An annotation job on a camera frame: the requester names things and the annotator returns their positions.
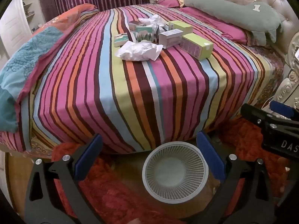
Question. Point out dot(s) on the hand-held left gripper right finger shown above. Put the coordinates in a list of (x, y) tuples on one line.
[(210, 155)]

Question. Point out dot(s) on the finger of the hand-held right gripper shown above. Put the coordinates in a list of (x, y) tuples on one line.
[(257, 117), (281, 109)]

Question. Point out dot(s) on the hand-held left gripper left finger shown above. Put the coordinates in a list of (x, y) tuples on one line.
[(90, 155)]

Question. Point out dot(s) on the white mesh wastebasket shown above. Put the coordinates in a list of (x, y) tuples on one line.
[(175, 172)]

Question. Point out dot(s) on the white barcode box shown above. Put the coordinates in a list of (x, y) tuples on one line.
[(170, 38)]

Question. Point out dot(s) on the teal floral box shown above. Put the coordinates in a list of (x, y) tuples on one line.
[(143, 31)]

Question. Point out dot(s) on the patterned bed skirt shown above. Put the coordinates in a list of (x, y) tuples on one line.
[(268, 84)]

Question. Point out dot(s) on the red rug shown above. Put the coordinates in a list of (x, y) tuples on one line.
[(112, 191)]

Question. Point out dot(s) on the striped bed sheet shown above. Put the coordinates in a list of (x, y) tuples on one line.
[(140, 98)]

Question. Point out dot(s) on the light green box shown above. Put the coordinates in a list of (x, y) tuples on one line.
[(181, 26), (197, 46)]

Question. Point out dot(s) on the green plush pillow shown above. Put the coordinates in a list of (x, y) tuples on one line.
[(233, 11)]

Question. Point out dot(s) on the orange teal quilt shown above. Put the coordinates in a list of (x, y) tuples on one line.
[(23, 63)]

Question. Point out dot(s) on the crumpled white tissue front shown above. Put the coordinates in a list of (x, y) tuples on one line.
[(139, 50)]

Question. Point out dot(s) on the small teal white box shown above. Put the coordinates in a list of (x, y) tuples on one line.
[(121, 39)]

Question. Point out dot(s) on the crumpled grey white paper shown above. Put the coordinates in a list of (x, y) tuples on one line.
[(162, 29)]

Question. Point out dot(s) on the teal tree print box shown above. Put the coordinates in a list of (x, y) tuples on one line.
[(150, 38)]

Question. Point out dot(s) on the small pink pillow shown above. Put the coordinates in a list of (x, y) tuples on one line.
[(169, 2)]

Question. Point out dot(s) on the white wardrobe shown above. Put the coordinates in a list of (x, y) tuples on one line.
[(14, 23)]

